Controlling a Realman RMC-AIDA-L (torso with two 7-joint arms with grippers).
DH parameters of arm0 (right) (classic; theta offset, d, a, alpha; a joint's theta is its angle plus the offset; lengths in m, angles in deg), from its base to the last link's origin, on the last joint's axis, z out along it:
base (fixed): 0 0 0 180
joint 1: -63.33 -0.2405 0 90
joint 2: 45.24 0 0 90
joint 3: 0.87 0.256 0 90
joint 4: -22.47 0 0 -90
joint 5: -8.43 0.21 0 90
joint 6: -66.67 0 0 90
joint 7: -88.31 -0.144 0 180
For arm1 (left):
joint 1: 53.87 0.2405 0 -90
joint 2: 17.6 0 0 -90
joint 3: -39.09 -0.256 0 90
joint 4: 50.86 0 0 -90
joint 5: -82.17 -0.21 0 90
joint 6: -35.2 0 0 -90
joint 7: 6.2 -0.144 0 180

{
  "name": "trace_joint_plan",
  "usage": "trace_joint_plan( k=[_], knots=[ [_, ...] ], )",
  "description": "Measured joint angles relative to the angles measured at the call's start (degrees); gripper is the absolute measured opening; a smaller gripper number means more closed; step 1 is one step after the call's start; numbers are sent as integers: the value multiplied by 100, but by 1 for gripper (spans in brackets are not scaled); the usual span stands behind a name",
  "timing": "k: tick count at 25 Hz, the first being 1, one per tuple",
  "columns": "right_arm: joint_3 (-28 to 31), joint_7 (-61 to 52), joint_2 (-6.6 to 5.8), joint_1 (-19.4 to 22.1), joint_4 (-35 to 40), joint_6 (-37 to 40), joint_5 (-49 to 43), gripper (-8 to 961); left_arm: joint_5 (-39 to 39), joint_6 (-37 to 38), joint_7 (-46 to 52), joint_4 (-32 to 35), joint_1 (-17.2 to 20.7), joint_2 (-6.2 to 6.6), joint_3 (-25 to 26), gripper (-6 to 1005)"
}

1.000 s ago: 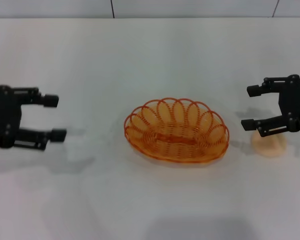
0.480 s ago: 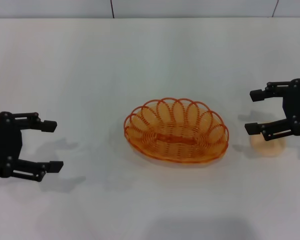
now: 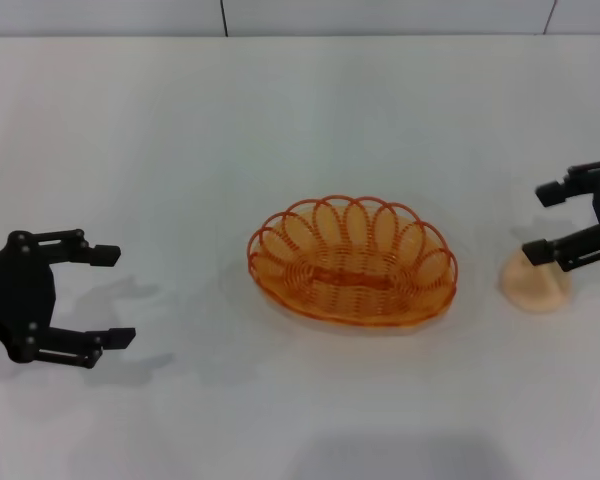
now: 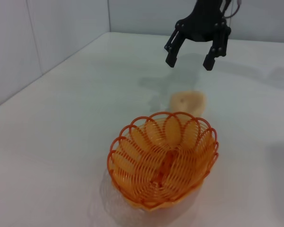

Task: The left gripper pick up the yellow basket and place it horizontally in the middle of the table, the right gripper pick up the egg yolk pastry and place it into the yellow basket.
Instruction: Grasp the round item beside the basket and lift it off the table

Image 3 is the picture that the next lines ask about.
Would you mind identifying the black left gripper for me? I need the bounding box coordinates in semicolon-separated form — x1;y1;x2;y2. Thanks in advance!
0;228;137;370

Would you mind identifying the beige bread bun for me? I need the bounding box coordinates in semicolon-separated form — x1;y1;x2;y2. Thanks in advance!
498;248;573;315

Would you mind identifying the orange woven plastic basket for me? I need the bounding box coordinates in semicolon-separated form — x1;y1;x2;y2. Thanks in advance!
247;195;460;331

